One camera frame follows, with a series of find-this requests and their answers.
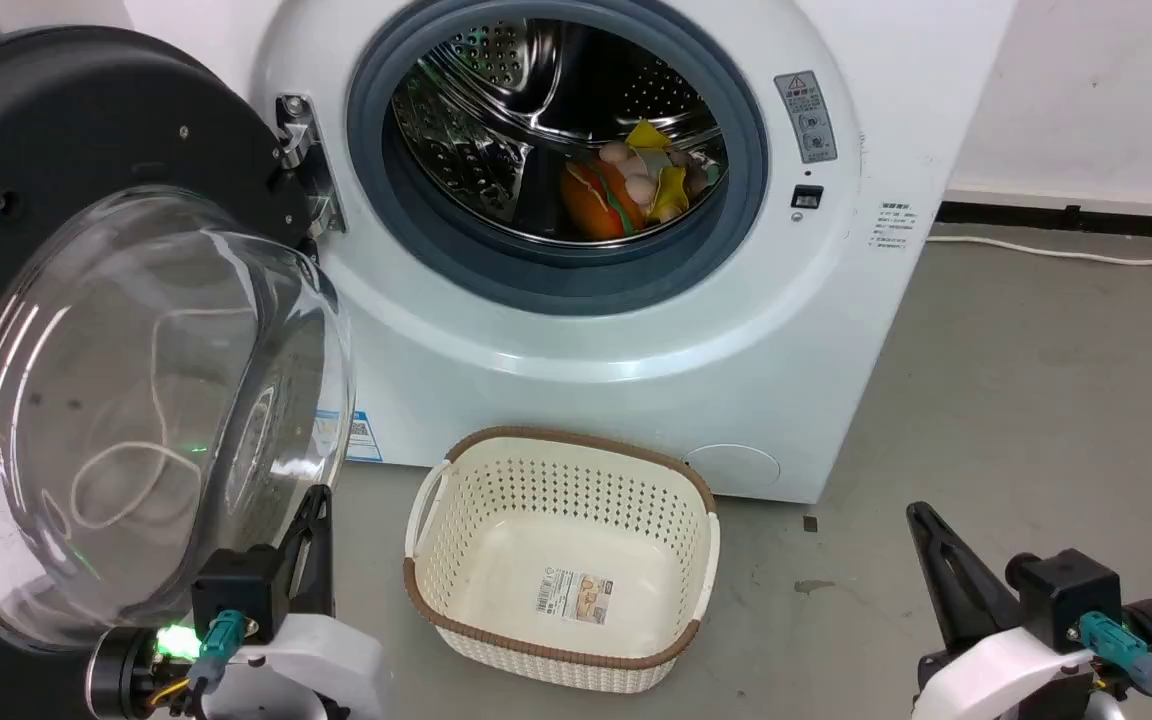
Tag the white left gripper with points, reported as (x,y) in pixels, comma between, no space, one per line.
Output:
(321,655)

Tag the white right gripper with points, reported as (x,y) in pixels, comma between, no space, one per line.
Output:
(1006,675)

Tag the black washer door with glass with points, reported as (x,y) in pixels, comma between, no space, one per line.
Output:
(36,120)

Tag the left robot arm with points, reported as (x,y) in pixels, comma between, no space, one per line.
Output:
(121,675)

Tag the white front-load washing machine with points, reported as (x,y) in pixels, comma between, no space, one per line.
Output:
(636,400)

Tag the black door latch slot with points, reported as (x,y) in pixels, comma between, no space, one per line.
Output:
(807,197)

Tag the metal door hinge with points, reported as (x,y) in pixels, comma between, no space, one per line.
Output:
(301,140)

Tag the blue and white sticker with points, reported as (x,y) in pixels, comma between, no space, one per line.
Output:
(364,440)

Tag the cream laundry basket brown rim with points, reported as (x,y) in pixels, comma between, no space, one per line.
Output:
(556,560)

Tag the round white filter cover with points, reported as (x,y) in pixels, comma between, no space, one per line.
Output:
(732,468)

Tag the paper label with barcode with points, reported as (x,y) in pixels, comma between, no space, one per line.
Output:
(574,596)

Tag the small printed text label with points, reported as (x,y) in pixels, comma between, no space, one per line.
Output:
(896,226)

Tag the black baseboard strip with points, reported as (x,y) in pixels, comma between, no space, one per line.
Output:
(1086,220)

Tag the orange hamburger plush toy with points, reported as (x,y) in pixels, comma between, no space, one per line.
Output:
(591,205)

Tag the yellow and pink doll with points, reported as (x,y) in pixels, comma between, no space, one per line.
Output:
(671,188)

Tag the grey warning sticker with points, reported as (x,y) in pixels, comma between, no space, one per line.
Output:
(806,115)

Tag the stainless steel drum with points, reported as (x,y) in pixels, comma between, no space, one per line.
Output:
(496,100)

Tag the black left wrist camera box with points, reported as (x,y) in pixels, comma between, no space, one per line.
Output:
(236,590)

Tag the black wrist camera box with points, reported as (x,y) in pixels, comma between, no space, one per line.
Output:
(1066,590)
(236,590)

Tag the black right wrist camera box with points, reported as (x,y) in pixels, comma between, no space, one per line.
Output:
(1066,590)

